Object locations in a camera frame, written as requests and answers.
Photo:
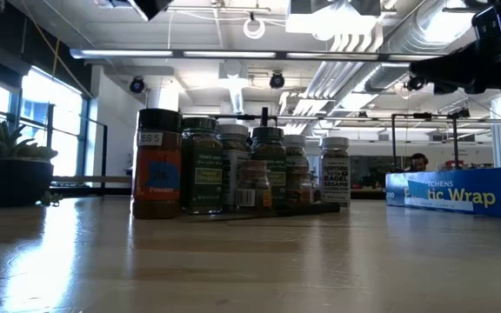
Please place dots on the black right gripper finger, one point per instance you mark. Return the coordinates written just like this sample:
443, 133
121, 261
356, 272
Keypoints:
446, 70
472, 88

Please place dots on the green-lid spice jar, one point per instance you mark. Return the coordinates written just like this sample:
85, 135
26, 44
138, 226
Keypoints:
269, 148
201, 174

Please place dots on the orange chili powder jar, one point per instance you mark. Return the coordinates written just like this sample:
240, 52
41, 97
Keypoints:
157, 174

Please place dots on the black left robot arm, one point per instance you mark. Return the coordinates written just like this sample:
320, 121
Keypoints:
152, 8

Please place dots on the black ceiling spotlight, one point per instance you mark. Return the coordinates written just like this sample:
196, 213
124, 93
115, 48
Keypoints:
137, 84
276, 80
415, 83

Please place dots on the person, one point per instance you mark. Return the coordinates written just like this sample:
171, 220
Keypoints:
418, 161

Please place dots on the blue plastic wrap box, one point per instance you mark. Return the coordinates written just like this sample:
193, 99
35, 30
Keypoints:
450, 191

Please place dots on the white ceiling vent box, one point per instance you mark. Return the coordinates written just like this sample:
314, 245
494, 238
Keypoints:
333, 17

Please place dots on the small glass spice jar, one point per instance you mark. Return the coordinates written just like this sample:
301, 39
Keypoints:
299, 187
254, 182

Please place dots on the long linear ceiling light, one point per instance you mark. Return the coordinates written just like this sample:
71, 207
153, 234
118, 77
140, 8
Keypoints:
233, 54

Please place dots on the succulent plant in black pot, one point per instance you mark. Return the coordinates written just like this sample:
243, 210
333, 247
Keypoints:
7, 174

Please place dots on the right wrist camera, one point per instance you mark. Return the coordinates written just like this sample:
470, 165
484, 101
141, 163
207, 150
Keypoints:
487, 21

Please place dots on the silver round air duct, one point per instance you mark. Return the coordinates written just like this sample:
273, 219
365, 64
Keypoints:
429, 26

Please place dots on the black background rig frame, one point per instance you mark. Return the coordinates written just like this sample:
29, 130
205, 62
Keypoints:
455, 139

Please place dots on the white hanging air duct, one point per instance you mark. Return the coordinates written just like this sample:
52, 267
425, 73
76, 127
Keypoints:
233, 82

